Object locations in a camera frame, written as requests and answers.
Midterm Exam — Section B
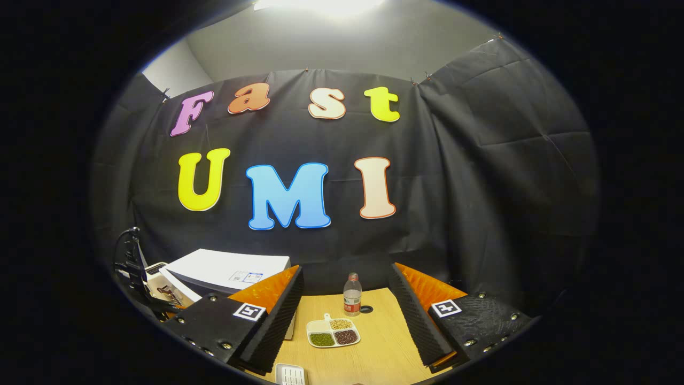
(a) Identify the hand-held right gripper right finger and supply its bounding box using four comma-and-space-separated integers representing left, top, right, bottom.
388, 261, 536, 374

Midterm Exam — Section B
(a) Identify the white ribbed tray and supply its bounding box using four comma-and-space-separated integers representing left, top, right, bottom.
274, 363, 307, 385

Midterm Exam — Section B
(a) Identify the large ceiling light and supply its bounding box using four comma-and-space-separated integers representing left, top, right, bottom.
253, 0, 386, 18

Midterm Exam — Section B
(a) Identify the white microwave oven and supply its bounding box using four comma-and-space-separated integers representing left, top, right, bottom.
159, 248, 297, 341

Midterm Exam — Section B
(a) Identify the metal mesh utensil holder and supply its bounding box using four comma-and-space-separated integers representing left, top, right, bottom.
152, 283, 185, 311

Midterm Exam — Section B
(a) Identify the clear plastic water bottle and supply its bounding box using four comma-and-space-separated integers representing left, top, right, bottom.
343, 272, 363, 317

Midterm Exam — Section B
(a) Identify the white divided plate of grains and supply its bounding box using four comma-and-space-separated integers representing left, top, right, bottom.
306, 313, 362, 349

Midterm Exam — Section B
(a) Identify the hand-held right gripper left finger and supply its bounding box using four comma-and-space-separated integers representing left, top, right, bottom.
162, 264, 305, 375

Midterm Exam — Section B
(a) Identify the black backdrop cloth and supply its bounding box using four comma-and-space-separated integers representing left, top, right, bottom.
90, 36, 600, 321

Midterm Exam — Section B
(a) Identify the brown spoon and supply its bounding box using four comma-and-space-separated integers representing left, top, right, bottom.
158, 286, 185, 306

